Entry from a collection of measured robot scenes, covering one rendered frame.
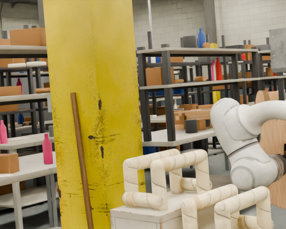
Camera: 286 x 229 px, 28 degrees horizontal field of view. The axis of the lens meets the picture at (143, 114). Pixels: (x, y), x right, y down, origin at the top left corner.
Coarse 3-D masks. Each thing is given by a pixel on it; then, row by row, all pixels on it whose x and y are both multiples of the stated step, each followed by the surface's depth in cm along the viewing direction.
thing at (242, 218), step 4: (240, 216) 132; (244, 216) 132; (248, 216) 131; (252, 216) 131; (256, 216) 131; (240, 220) 132; (244, 220) 131; (248, 220) 130; (252, 220) 130; (256, 220) 129; (240, 224) 132; (244, 224) 131; (248, 224) 130; (252, 224) 129; (256, 224) 129; (272, 224) 128; (240, 228) 133; (244, 228) 131; (248, 228) 131; (252, 228) 130; (256, 228) 129; (272, 228) 128
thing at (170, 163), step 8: (192, 152) 134; (200, 152) 135; (160, 160) 124; (168, 160) 126; (176, 160) 128; (184, 160) 130; (192, 160) 132; (200, 160) 135; (168, 168) 126; (176, 168) 128
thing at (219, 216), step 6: (228, 210) 114; (216, 216) 114; (222, 216) 113; (228, 216) 114; (216, 222) 114; (222, 222) 113; (228, 222) 114; (216, 228) 114; (222, 228) 114; (228, 228) 114
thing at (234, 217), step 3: (237, 192) 132; (234, 195) 131; (234, 213) 132; (237, 213) 132; (231, 216) 132; (234, 216) 132; (237, 216) 132; (231, 219) 132; (234, 219) 132; (237, 219) 132; (231, 222) 132; (234, 222) 132; (237, 222) 132; (231, 225) 132; (234, 225) 132; (237, 225) 132; (231, 228) 132; (234, 228) 132; (237, 228) 132
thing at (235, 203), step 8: (248, 192) 122; (256, 192) 123; (264, 192) 125; (224, 200) 115; (232, 200) 116; (240, 200) 118; (248, 200) 120; (256, 200) 123; (216, 208) 114; (224, 208) 113; (232, 208) 115; (240, 208) 118
